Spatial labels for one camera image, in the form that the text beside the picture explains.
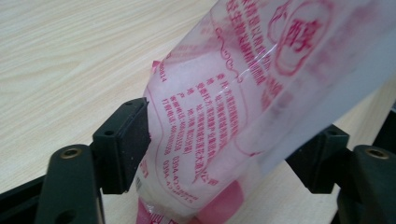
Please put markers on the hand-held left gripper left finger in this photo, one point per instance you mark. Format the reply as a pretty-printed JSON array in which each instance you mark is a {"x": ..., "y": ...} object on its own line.
[{"x": 124, "y": 146}]

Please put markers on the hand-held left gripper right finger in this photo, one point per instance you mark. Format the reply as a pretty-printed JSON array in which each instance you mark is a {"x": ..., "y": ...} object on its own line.
[{"x": 327, "y": 158}]

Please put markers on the pink printed plastic bag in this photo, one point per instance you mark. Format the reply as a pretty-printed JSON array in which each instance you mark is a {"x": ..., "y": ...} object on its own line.
[{"x": 233, "y": 109}]

